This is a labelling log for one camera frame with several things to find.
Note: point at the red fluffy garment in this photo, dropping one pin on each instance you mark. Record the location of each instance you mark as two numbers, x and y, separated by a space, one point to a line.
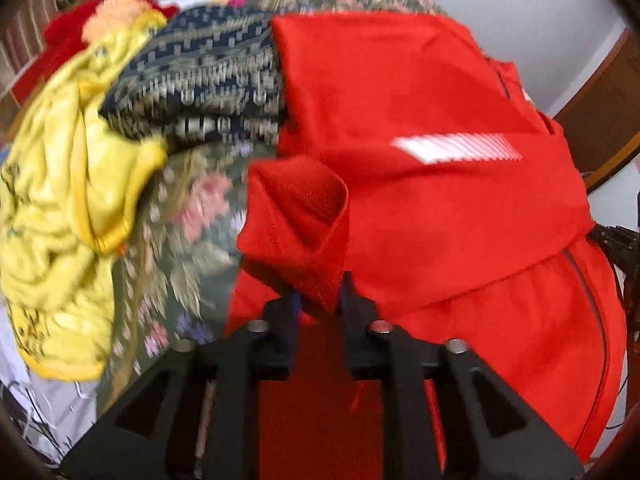
62 40

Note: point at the wooden door frame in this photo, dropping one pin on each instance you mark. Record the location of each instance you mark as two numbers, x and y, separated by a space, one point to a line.
601 121

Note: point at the navy patterned garment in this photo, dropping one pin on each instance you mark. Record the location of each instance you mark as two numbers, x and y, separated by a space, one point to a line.
211 75

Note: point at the yellow garment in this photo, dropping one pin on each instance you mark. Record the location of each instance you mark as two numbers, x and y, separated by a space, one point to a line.
69 193

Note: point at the red zip jacket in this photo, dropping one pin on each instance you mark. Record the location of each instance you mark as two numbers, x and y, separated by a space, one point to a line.
413 161

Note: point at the striped pink gold curtain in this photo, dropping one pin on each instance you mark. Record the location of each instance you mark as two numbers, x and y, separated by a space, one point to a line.
22 26

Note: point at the floral bed cover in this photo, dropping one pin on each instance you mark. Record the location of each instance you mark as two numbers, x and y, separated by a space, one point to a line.
176 276

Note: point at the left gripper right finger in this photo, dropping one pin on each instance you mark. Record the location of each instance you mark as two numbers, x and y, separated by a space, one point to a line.
447 413

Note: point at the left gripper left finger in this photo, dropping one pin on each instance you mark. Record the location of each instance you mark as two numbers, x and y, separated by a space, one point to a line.
194 413

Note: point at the peach fluffy garment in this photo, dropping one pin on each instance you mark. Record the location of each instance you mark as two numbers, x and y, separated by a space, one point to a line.
110 15

